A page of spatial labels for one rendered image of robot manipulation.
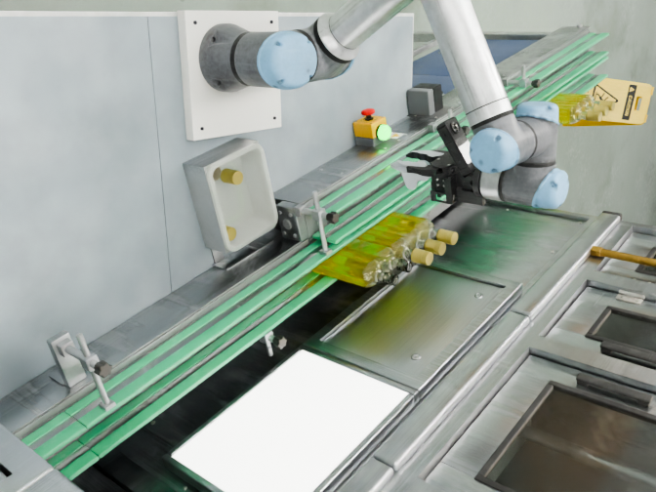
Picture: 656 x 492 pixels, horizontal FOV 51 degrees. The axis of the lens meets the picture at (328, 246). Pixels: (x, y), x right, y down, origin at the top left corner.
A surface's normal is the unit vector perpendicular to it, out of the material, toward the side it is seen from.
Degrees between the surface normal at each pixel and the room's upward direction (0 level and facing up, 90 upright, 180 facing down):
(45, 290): 0
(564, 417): 90
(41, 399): 90
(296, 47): 8
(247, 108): 0
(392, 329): 90
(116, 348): 90
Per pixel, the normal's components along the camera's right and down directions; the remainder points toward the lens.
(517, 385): -0.16, -0.87
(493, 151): -0.66, 0.29
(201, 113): 0.75, 0.20
